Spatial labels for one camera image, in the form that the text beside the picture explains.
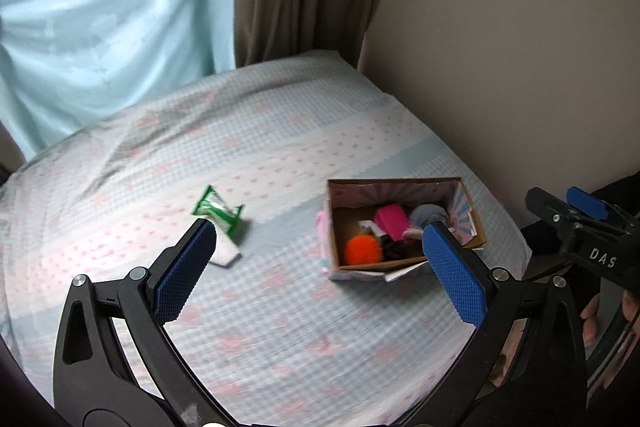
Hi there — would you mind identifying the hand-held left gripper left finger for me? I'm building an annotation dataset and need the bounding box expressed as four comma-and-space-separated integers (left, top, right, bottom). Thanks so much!
52, 218, 221, 409

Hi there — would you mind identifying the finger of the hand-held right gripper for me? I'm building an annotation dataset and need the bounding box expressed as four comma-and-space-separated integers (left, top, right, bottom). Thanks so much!
525, 187, 583, 236
566, 187, 627, 229

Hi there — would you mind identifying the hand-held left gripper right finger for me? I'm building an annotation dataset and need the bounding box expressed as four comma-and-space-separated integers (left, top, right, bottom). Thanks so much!
421, 221, 588, 409

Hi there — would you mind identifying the white tissue packet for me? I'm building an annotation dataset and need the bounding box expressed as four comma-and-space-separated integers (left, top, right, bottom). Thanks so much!
207, 237, 242, 268

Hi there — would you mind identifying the black cloth piece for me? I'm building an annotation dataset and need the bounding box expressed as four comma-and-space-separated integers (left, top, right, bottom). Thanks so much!
377, 234, 409, 261

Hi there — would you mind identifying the blue-grey sock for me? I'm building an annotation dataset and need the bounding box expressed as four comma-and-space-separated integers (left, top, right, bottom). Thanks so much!
410, 204, 449, 231

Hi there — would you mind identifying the green tissue packet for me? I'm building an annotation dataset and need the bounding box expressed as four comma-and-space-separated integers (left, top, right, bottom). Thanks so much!
192, 184, 246, 238

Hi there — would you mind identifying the pink pouch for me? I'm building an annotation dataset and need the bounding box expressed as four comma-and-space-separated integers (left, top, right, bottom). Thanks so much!
375, 204, 412, 242

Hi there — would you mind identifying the orange pompom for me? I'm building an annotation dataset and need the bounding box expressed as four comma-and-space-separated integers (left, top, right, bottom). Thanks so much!
344, 234, 384, 267

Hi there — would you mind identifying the patterned cardboard box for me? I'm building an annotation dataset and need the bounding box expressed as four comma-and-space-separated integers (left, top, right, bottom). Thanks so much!
315, 177, 487, 283

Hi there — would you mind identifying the person's right hand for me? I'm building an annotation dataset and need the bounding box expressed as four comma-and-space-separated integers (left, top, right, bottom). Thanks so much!
580, 291, 640, 349

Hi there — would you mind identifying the dark clothing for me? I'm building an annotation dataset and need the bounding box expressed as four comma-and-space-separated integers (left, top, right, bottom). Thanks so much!
520, 172, 640, 285

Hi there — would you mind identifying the bed with checked sheet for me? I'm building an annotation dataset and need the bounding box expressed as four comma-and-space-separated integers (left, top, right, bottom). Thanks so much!
0, 49, 534, 427

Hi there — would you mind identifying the light blue window cloth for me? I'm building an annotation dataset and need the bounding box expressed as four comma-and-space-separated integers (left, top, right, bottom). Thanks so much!
0, 0, 240, 160

